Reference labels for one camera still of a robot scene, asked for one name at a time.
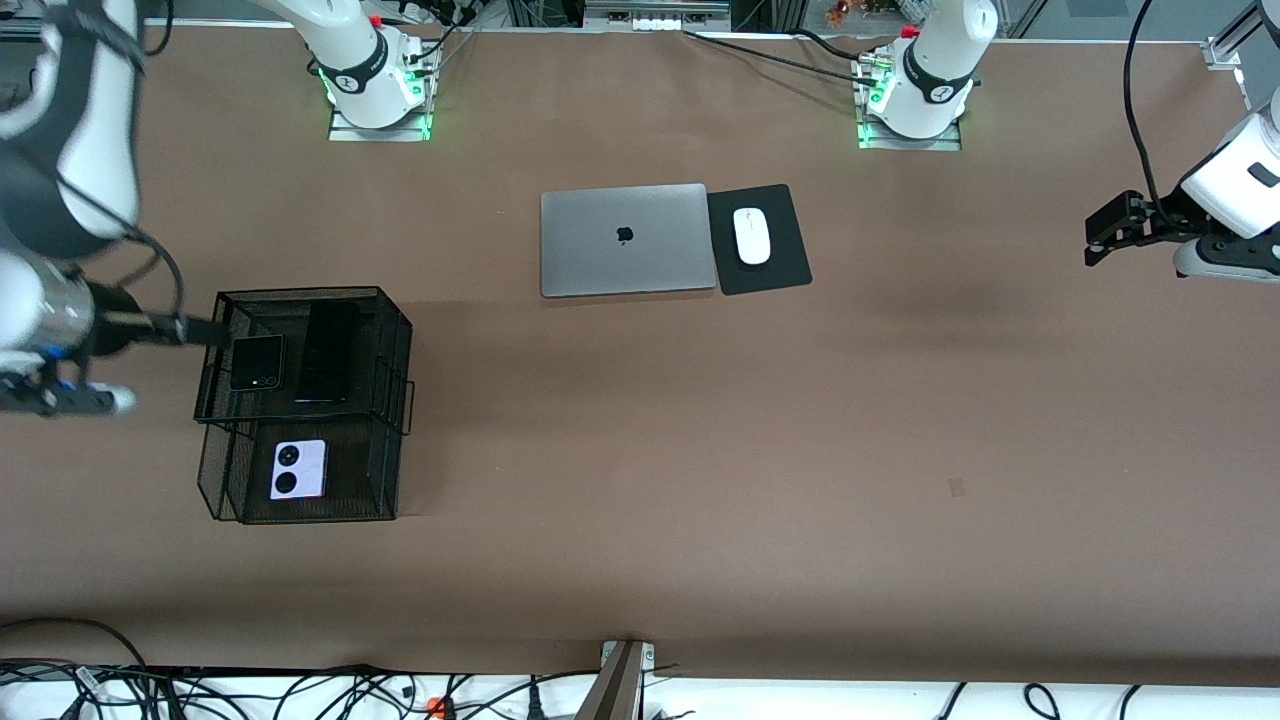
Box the white computer mouse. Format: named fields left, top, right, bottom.
left=733, top=207, right=772, bottom=266

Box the black square flip phone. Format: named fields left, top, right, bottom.
left=229, top=335, right=286, bottom=392

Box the grey white power strip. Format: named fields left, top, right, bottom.
left=585, top=0, right=731, bottom=31

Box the grey closed laptop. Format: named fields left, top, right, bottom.
left=541, top=183, right=719, bottom=299

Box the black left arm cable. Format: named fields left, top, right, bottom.
left=1123, top=0, right=1166, bottom=206

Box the black mouse pad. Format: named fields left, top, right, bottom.
left=707, top=184, right=813, bottom=296

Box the black wire mesh basket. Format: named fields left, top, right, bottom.
left=193, top=287, right=415, bottom=524

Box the black slab smartphone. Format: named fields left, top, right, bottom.
left=296, top=300, right=360, bottom=405

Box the thick grey floor cable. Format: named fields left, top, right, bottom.
left=0, top=618, right=151, bottom=691

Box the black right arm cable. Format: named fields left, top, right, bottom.
left=55, top=175, right=186, bottom=321

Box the grey metal camera bracket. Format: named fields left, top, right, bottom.
left=575, top=640, right=657, bottom=720

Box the short black table cable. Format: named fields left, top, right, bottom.
left=793, top=28, right=873, bottom=59

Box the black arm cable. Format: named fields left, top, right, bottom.
left=55, top=175, right=186, bottom=321
left=1123, top=0, right=1166, bottom=206

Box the lilac white flip phone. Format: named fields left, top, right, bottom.
left=269, top=439, right=328, bottom=502

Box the long black table cable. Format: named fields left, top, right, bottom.
left=683, top=30, right=876, bottom=81

